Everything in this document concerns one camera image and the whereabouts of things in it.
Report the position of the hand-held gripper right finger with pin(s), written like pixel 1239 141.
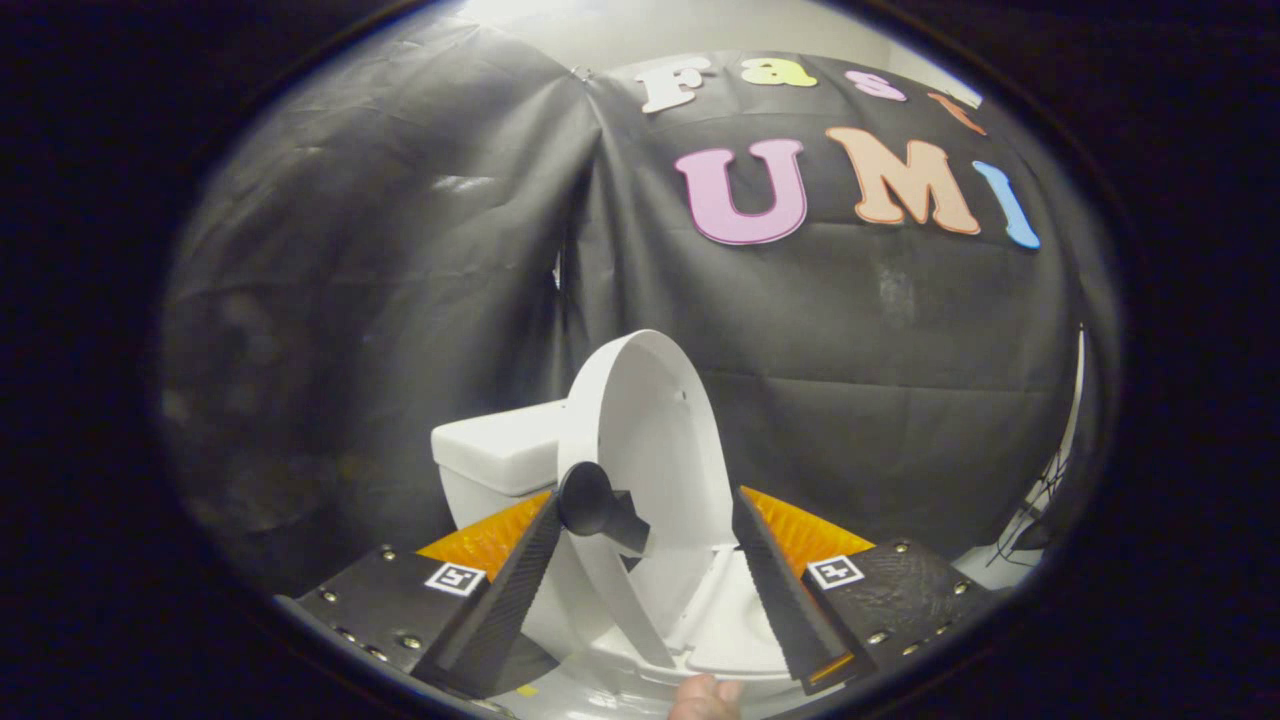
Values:
pixel 775 600

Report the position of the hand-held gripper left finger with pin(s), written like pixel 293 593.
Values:
pixel 515 590

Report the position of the white toilet lid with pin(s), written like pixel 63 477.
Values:
pixel 650 430

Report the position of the white toilet seat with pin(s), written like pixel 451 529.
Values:
pixel 745 615

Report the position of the white toilet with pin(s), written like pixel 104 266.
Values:
pixel 490 500

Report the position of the white tank cover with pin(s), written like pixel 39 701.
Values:
pixel 500 450

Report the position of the black backdrop cloth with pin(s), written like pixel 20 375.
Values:
pixel 400 300

